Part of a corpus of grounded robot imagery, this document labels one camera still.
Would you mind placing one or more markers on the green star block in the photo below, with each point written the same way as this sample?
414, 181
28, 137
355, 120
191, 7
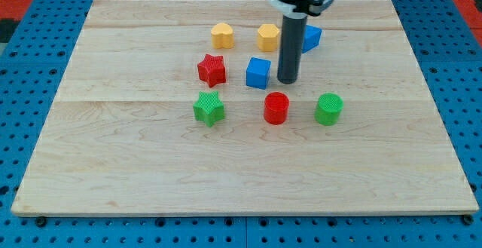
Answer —
209, 108

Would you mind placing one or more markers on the red cylinder block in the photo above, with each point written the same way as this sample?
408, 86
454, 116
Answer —
276, 105

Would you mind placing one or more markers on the blue cube block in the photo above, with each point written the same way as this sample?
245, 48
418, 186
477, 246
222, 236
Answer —
258, 73

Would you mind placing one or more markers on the red star block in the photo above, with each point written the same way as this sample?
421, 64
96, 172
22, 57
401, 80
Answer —
212, 70

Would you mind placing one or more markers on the light wooden board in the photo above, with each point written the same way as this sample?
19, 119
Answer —
121, 138

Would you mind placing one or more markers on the yellow heart block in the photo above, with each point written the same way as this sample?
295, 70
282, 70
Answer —
222, 35

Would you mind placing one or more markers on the yellow hexagon block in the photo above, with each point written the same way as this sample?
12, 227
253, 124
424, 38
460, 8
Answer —
268, 37

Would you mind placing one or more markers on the green cylinder block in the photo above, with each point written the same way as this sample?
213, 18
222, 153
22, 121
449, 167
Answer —
328, 109

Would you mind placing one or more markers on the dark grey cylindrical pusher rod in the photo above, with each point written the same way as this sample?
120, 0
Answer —
290, 50

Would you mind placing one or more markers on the blue block behind rod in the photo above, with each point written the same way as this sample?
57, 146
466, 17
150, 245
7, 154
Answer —
312, 38

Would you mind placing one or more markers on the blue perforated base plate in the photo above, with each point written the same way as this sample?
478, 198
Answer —
36, 56

